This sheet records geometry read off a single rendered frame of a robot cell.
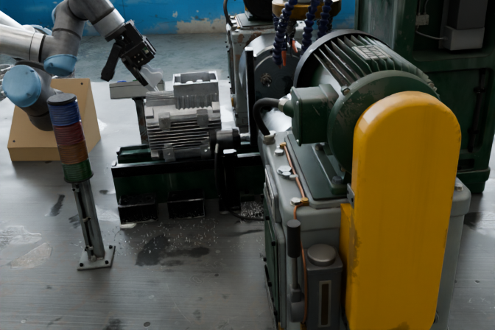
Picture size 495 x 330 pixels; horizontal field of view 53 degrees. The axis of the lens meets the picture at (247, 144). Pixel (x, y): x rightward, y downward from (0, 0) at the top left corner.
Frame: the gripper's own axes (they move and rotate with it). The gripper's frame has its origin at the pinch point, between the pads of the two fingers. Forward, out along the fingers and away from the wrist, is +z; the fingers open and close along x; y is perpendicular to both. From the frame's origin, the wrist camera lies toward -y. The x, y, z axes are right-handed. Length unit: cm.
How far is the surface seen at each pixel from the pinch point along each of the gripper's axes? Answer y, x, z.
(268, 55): 32.3, 15.3, 14.3
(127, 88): -10.4, 15.7, -2.1
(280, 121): 28.4, -38.3, 12.0
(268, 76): 28.9, 12.2, 18.9
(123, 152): -18.5, -1.8, 9.4
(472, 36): 77, -22, 27
